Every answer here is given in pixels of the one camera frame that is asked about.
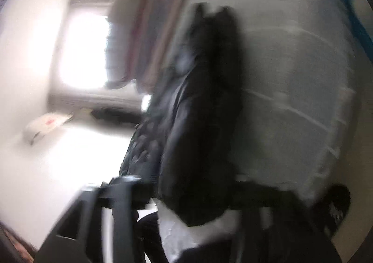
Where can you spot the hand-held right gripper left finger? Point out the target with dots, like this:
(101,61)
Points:
(122,193)

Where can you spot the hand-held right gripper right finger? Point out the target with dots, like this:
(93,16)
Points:
(262,193)

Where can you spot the black puffer jacket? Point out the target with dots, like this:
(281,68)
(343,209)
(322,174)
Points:
(201,134)

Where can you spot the black slipper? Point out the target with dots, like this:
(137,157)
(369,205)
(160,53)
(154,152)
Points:
(335,207)

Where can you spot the white cloth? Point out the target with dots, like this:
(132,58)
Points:
(189,231)

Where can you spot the white flat object red mark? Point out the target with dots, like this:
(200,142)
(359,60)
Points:
(46,126)

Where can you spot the bed with grey patterned sheet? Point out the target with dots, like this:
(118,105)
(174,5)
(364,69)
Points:
(291,76)

